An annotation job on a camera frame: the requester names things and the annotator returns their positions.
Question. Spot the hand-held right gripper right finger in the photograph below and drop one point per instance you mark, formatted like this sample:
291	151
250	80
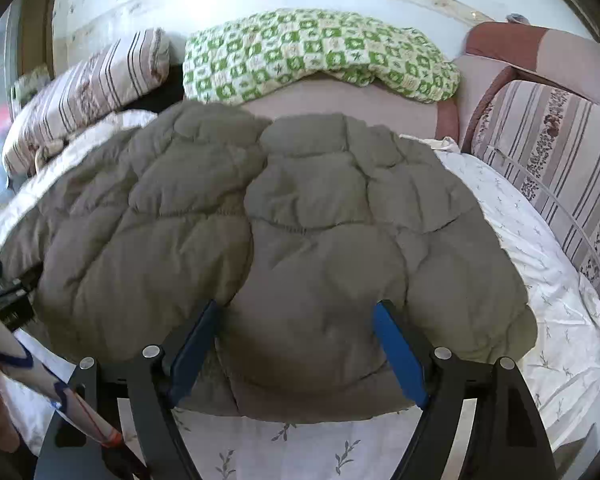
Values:
397	355

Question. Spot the white printed tube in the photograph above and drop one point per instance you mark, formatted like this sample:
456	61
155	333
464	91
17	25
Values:
10	345

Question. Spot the white leaf-print quilt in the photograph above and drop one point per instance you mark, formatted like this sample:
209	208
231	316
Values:
530	260

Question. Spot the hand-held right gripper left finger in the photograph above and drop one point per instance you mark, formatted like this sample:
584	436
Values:
192	355

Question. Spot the striped floral cushion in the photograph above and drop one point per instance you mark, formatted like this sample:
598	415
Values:
555	135
80	95

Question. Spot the olive puffer jacket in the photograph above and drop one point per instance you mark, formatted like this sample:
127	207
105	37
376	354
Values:
280	235

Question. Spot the green white checkered pillow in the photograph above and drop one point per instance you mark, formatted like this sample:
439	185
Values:
305	50

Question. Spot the small grey cloth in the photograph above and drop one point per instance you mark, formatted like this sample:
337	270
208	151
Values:
517	18

